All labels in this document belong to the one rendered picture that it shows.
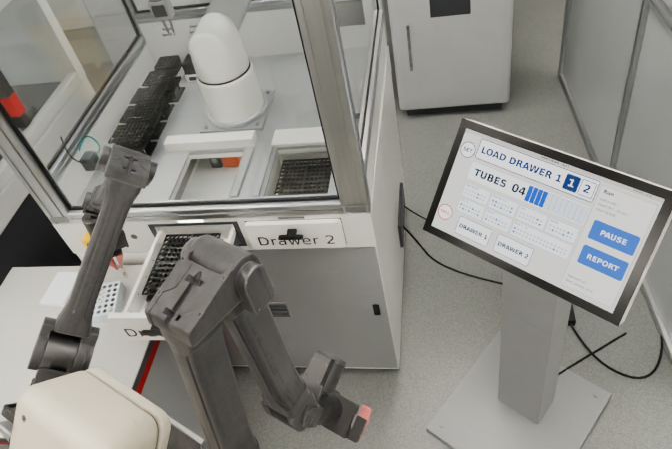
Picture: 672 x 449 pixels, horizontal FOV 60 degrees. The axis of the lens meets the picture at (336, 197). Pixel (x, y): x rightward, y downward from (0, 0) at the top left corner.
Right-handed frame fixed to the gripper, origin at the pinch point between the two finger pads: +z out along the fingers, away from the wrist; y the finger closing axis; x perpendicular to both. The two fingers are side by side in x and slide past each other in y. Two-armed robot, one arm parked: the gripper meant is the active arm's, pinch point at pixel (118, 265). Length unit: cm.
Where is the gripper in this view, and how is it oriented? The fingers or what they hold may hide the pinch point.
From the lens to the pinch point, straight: 177.8
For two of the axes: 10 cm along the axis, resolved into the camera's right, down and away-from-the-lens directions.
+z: 1.0, 7.4, 6.6
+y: -9.0, 3.6, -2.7
